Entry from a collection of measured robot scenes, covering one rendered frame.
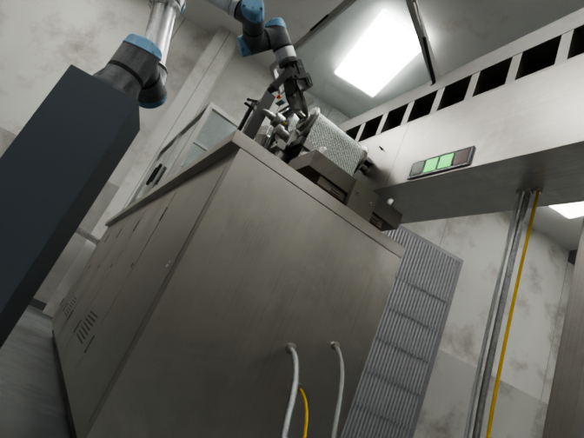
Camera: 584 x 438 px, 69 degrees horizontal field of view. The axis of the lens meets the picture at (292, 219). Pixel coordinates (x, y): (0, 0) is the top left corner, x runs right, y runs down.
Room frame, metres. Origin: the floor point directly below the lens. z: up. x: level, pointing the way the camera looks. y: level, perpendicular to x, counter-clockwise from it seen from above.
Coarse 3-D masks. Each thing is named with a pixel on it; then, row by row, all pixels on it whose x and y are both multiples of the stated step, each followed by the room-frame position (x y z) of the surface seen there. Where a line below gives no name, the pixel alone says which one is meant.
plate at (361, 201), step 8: (352, 184) 1.22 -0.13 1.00; (360, 184) 1.22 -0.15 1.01; (352, 192) 1.21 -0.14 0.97; (360, 192) 1.22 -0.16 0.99; (368, 192) 1.24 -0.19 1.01; (352, 200) 1.22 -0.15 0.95; (360, 200) 1.23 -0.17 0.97; (368, 200) 1.24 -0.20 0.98; (376, 200) 1.25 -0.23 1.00; (352, 208) 1.22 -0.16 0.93; (360, 208) 1.23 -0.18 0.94; (368, 208) 1.24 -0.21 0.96; (368, 216) 1.25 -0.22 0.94
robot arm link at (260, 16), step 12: (204, 0) 1.19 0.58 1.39; (216, 0) 1.15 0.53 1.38; (228, 0) 1.14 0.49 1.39; (240, 0) 1.13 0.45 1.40; (252, 0) 1.11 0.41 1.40; (228, 12) 1.17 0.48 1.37; (240, 12) 1.14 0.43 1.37; (252, 12) 1.11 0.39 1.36; (264, 12) 1.14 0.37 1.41; (252, 24) 1.16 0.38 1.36; (252, 36) 1.21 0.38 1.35
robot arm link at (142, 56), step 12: (132, 36) 1.12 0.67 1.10; (144, 36) 1.12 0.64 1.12; (120, 48) 1.12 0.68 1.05; (132, 48) 1.11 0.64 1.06; (144, 48) 1.12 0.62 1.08; (156, 48) 1.14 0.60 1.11; (120, 60) 1.11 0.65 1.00; (132, 60) 1.12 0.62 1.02; (144, 60) 1.13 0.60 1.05; (156, 60) 1.16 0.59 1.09; (144, 72) 1.15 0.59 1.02; (156, 72) 1.20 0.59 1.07; (144, 84) 1.22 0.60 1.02
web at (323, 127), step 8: (296, 120) 1.58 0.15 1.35; (320, 120) 1.36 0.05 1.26; (328, 120) 1.39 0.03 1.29; (288, 128) 1.57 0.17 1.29; (312, 128) 1.35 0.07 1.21; (320, 128) 1.37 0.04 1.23; (328, 128) 1.38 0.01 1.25; (336, 128) 1.40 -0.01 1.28; (272, 136) 1.70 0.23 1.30; (328, 136) 1.39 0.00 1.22; (336, 136) 1.40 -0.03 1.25; (344, 136) 1.41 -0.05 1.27; (336, 144) 1.40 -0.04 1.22; (344, 144) 1.42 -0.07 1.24; (352, 144) 1.43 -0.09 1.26; (272, 152) 1.72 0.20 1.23; (344, 152) 1.42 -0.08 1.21; (352, 152) 1.44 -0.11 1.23; (360, 152) 1.45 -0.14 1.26; (352, 160) 1.44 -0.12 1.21
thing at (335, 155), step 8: (312, 136) 1.36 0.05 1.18; (320, 136) 1.37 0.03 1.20; (320, 144) 1.38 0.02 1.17; (328, 144) 1.39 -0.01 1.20; (328, 152) 1.40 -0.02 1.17; (336, 152) 1.41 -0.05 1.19; (336, 160) 1.42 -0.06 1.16; (344, 160) 1.43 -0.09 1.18; (344, 168) 1.43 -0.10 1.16; (352, 168) 1.45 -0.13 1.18
